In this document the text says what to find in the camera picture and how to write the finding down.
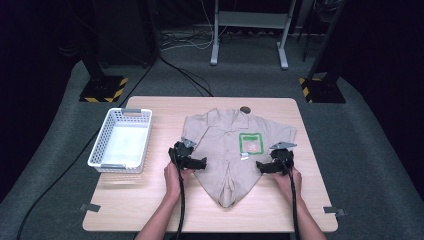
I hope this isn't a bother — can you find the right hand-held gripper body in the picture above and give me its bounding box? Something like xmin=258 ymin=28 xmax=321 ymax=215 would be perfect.
xmin=269 ymin=141 xmax=298 ymax=175

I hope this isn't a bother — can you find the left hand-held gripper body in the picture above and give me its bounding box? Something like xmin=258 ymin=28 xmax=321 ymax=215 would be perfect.
xmin=168 ymin=137 xmax=197 ymax=169

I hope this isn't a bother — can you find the beige short-sleeved shirt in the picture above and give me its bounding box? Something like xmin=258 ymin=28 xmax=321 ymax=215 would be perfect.
xmin=181 ymin=108 xmax=298 ymax=209

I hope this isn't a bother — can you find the person's right hand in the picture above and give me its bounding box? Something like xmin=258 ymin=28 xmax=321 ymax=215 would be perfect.
xmin=273 ymin=167 xmax=303 ymax=201

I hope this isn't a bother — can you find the person's left hand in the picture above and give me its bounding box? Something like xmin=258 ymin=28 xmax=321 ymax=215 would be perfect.
xmin=163 ymin=163 xmax=194 ymax=201

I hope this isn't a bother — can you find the white perforated plastic basket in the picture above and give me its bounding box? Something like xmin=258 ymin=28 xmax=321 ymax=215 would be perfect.
xmin=87 ymin=107 xmax=153 ymax=174

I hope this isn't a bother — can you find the grey tape strip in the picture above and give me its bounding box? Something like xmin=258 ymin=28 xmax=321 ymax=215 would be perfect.
xmin=322 ymin=206 xmax=348 ymax=218
xmin=79 ymin=203 xmax=102 ymax=213

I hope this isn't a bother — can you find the black stand with striped base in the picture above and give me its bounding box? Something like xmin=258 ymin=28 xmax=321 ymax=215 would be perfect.
xmin=79 ymin=0 xmax=129 ymax=104
xmin=298 ymin=0 xmax=347 ymax=104

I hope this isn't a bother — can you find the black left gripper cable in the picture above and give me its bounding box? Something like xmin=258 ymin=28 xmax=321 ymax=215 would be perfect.
xmin=172 ymin=149 xmax=187 ymax=240

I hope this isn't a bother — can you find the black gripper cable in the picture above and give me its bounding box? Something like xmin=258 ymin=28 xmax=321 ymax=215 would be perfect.
xmin=172 ymin=149 xmax=187 ymax=240
xmin=282 ymin=159 xmax=301 ymax=240

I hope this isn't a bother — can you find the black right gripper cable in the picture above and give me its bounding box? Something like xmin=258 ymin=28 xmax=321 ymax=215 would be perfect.
xmin=282 ymin=159 xmax=301 ymax=240

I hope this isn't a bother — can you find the short black floor cable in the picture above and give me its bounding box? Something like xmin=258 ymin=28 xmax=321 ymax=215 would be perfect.
xmin=159 ymin=56 xmax=215 ymax=98

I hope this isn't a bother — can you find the long black floor cable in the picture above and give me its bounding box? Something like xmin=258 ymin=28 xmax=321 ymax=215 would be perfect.
xmin=15 ymin=49 xmax=161 ymax=240

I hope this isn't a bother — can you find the tangle of white cables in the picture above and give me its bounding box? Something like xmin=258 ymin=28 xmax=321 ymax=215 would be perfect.
xmin=159 ymin=28 xmax=216 ymax=52

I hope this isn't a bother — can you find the white metal table frame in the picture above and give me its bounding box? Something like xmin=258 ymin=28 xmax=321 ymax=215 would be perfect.
xmin=209 ymin=0 xmax=298 ymax=70

